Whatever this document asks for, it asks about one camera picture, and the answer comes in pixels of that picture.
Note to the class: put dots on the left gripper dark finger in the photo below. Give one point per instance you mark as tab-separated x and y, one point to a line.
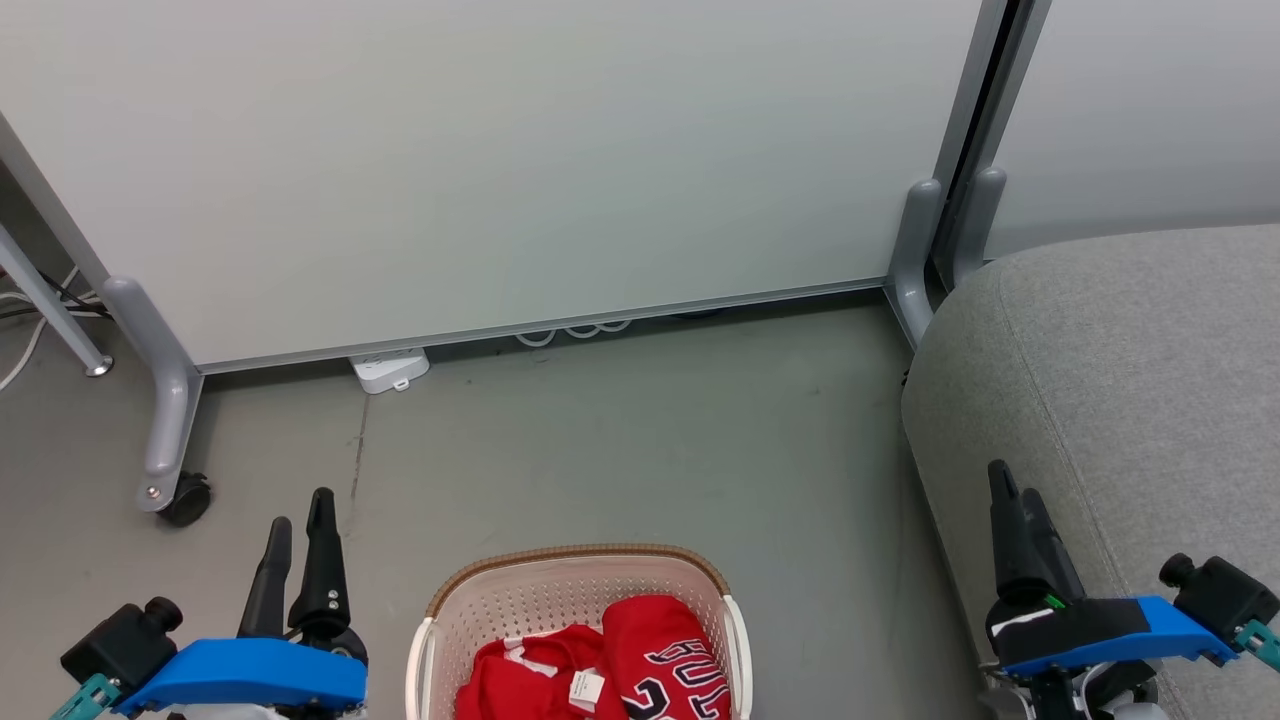
322	570
268	590

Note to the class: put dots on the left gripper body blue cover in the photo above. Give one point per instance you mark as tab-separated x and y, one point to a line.
250	675

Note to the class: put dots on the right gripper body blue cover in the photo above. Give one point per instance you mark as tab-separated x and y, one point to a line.
1100	630

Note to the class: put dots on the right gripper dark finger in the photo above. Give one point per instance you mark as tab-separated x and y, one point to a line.
1058	570
1012	540

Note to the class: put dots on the red basketball jersey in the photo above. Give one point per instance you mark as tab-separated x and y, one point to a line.
520	680

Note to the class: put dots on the grey fabric sofa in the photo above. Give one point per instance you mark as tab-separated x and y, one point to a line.
1120	380

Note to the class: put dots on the black caster wheel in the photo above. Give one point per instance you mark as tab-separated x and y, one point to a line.
188	500

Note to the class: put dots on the beige perforated laundry basket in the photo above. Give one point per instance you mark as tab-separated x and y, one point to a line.
500	600

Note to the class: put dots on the grey partition foot with caster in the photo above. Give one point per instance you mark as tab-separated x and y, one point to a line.
170	410

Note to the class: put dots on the white power strip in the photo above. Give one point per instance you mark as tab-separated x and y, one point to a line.
392	370

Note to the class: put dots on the grey metal table leg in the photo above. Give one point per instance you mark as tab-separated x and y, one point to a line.
50	305

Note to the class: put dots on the narrow white partition panel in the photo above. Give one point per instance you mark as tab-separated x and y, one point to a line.
1140	110

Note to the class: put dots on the wide white partition panel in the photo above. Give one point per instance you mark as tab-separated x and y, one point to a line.
500	150

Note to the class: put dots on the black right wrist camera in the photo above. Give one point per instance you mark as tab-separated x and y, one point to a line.
1225	595

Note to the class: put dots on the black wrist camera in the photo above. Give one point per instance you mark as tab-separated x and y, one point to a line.
1225	595
120	640

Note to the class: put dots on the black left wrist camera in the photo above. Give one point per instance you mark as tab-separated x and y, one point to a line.
120	640

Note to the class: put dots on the teal right camera bracket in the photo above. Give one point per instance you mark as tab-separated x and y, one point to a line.
1260	645

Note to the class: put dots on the teal camera bracket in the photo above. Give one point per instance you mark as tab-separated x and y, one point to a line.
1260	645
85	698

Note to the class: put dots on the teal left camera bracket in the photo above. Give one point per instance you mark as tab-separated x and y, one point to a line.
85	698

